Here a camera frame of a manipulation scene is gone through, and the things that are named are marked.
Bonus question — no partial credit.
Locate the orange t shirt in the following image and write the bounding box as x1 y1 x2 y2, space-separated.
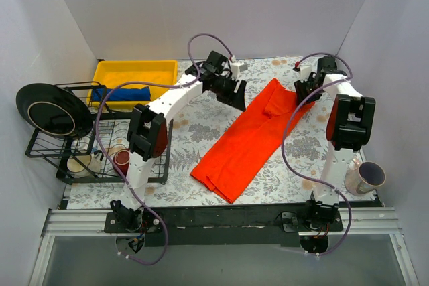
190 78 313 204

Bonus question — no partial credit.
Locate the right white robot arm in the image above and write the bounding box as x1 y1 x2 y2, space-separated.
294 54 376 231

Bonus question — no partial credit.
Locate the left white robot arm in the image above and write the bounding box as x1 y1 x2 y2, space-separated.
111 51 247 232

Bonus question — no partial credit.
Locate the floral table mat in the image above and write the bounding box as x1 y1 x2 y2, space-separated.
66 55 375 210

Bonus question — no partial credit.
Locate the yellow plastic bin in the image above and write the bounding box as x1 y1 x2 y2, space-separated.
93 60 178 110

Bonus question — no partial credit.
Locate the blue rolled t shirt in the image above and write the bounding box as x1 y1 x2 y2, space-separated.
90 86 151 102

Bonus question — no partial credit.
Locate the purple ceramic mug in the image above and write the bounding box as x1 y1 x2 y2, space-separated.
344 161 386 196

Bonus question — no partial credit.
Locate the red bowl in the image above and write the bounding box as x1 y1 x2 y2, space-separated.
113 149 130 176

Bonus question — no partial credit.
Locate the cream cup in rack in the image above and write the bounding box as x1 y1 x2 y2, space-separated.
67 137 104 177

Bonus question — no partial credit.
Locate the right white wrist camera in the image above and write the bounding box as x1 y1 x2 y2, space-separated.
293 62 313 82

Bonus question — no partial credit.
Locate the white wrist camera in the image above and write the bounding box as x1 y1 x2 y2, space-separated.
293 62 313 82
230 60 248 79

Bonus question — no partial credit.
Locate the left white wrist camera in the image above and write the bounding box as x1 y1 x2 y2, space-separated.
230 60 248 79

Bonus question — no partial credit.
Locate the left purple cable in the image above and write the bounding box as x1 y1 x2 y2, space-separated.
95 33 235 266

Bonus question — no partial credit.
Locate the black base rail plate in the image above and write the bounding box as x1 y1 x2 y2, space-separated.
103 204 345 246

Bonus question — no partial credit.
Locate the black wire dish rack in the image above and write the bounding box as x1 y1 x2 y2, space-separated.
25 80 174 185

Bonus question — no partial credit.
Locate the aluminium frame rail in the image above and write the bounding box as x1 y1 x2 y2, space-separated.
42 207 404 236

